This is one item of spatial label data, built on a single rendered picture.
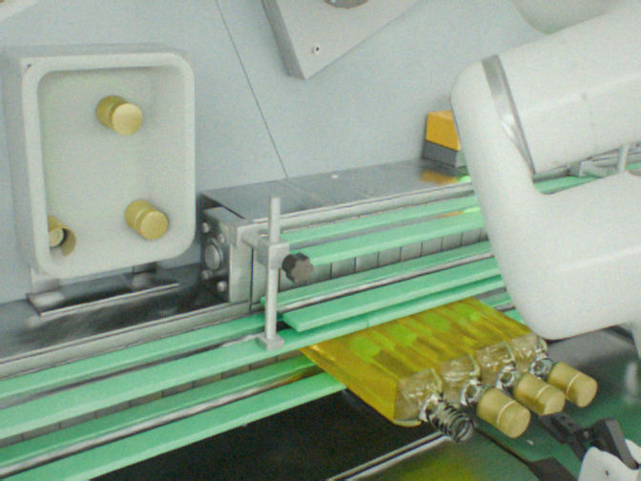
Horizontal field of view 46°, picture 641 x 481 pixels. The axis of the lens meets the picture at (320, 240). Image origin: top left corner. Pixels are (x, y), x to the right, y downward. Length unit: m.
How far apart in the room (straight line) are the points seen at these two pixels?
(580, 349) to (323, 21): 0.71
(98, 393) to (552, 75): 0.50
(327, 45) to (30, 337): 0.49
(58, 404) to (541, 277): 0.47
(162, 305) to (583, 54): 0.55
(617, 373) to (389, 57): 0.62
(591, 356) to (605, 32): 0.90
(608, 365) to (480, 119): 0.89
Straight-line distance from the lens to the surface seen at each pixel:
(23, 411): 0.75
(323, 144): 1.05
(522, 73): 0.50
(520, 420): 0.83
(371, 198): 0.96
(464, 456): 0.99
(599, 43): 0.51
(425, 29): 1.13
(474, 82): 0.51
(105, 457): 0.81
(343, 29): 0.99
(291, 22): 0.94
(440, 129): 1.14
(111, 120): 0.83
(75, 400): 0.76
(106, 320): 0.85
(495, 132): 0.48
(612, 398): 1.25
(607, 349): 1.38
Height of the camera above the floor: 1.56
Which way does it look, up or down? 48 degrees down
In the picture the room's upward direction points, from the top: 119 degrees clockwise
